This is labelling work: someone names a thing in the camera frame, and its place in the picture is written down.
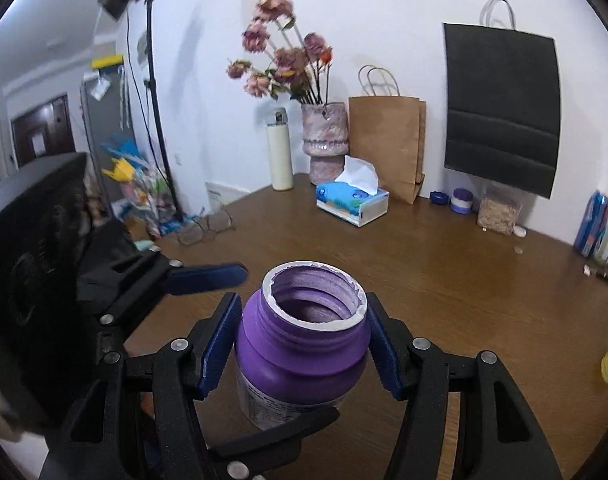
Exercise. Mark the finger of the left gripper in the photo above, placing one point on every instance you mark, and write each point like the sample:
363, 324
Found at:
251, 457
184, 280

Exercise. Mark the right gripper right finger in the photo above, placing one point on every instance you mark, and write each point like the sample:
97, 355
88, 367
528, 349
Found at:
499, 436

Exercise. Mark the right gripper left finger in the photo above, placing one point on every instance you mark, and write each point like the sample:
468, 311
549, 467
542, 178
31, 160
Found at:
138, 420

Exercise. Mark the purple supplement bottle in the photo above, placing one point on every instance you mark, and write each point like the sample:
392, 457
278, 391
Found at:
302, 343

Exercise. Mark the eyeglasses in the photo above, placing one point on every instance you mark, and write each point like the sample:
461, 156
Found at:
198, 229

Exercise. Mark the storage rack with clutter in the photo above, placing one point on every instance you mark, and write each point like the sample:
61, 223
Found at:
143, 192

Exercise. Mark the cream thermos bottle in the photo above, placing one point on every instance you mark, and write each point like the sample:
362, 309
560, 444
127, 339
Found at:
279, 147

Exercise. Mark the blue tissue box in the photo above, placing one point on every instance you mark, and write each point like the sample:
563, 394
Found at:
354, 195

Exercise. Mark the white bottle cap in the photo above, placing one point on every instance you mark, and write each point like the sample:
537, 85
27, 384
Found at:
519, 231

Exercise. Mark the pink ceramic vase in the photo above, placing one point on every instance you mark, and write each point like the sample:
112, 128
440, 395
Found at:
326, 139

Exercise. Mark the clear jar of oats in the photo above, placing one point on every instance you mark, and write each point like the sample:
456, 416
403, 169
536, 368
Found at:
499, 208

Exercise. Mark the blue snack package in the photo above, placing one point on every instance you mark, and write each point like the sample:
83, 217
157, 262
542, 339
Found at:
592, 224

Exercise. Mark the dried pink flowers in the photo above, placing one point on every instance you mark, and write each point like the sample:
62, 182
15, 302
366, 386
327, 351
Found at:
298, 64

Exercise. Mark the small purple white jar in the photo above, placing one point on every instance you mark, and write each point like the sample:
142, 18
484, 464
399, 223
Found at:
461, 201

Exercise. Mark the blue bottle cap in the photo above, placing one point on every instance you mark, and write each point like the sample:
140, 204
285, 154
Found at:
439, 198

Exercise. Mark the brown paper bag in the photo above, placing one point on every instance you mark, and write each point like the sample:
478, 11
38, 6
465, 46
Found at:
388, 130

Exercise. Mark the black light stand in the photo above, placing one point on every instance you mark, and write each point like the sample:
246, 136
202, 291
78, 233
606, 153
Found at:
116, 9

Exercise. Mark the black paper bag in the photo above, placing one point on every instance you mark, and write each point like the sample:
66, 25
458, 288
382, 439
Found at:
503, 101

